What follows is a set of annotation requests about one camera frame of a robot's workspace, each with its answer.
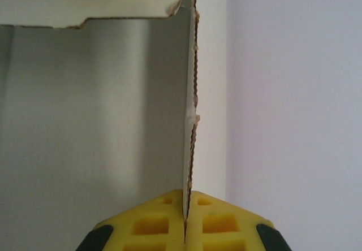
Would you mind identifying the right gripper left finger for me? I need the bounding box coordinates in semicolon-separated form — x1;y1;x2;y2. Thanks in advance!
75;188;187;251

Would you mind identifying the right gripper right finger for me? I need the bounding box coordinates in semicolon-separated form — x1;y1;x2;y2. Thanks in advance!
186;189;292;251

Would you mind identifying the white cardboard box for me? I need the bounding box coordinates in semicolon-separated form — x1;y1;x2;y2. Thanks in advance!
0;0;227;229

